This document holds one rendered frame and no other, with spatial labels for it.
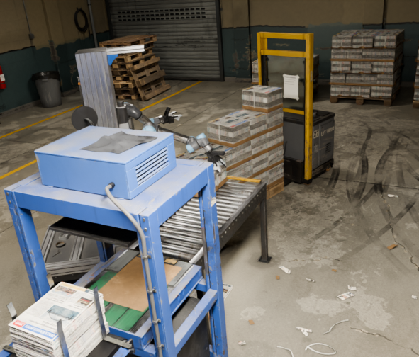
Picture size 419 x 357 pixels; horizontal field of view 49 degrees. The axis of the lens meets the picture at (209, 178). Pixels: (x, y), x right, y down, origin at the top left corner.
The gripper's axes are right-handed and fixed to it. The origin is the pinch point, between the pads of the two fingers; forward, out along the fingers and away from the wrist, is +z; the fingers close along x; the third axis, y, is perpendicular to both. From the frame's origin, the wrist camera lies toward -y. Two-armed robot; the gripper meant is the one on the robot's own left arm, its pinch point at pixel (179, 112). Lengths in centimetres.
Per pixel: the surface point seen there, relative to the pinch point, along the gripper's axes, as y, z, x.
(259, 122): 21, 85, 29
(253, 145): 43, 74, 35
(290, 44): 88, 537, -406
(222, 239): 26, -65, 172
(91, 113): -71, -133, 120
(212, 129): 23.4, 35.4, 9.5
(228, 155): 41, 34, 42
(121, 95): 194, 180, -581
